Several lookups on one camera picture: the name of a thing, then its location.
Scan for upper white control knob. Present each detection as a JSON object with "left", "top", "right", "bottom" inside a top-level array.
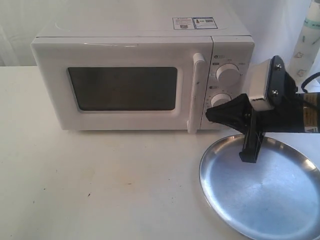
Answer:
[{"left": 216, "top": 63, "right": 240, "bottom": 86}]

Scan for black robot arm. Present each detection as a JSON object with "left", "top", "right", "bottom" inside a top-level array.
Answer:
[{"left": 205, "top": 73, "right": 320, "bottom": 163}]

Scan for blue white label sticker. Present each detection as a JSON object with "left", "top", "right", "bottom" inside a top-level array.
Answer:
[{"left": 172, "top": 16, "right": 218, "bottom": 30}]

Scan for white microwave door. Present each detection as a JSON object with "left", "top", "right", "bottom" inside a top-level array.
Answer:
[{"left": 31, "top": 36, "right": 213, "bottom": 133}]

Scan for round stainless steel plate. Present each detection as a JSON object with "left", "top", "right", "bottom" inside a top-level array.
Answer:
[{"left": 199, "top": 135, "right": 320, "bottom": 240}]

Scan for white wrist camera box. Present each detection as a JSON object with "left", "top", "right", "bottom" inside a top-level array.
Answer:
[{"left": 247, "top": 55, "right": 286, "bottom": 112}]

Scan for black camera cable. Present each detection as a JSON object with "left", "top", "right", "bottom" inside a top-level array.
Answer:
[{"left": 301, "top": 71, "right": 320, "bottom": 95}]

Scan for white microwave oven body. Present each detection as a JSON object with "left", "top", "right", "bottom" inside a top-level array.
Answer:
[{"left": 34, "top": 8, "right": 254, "bottom": 132}]

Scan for white control knob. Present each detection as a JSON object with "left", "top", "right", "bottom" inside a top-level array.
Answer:
[
  {"left": 216, "top": 63, "right": 240, "bottom": 86},
  {"left": 210, "top": 93, "right": 232, "bottom": 107}
]

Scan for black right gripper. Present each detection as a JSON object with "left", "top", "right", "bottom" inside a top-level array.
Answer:
[{"left": 205, "top": 93, "right": 265, "bottom": 164}]

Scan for lower white control knob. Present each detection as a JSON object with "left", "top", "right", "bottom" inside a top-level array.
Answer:
[{"left": 210, "top": 93, "right": 232, "bottom": 107}]

